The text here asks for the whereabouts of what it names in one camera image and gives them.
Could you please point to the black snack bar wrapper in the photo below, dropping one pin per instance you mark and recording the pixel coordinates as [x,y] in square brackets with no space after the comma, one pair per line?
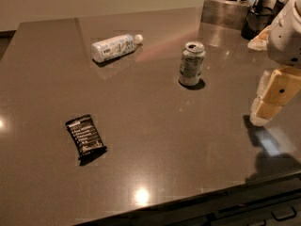
[85,136]

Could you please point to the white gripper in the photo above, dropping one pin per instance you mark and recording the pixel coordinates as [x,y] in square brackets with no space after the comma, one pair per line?
[286,41]

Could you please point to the black drawer handle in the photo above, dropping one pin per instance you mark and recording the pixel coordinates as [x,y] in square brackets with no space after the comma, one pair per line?
[284,213]

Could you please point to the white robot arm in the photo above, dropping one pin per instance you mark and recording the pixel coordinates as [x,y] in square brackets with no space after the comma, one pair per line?
[282,41]

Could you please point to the black wire basket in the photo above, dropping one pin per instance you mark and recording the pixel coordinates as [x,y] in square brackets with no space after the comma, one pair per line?
[257,18]

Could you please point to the stainless steel dispenser base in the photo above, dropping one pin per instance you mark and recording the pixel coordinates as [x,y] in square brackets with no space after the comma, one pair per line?
[229,14]

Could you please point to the clear plastic water bottle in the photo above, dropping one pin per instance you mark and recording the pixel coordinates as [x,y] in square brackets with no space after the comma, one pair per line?
[118,46]

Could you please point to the white paper napkin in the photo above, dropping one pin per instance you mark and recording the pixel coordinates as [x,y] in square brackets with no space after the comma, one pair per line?
[259,43]

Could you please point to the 7up soda can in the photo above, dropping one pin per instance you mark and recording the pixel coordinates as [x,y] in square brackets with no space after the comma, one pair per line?
[191,66]

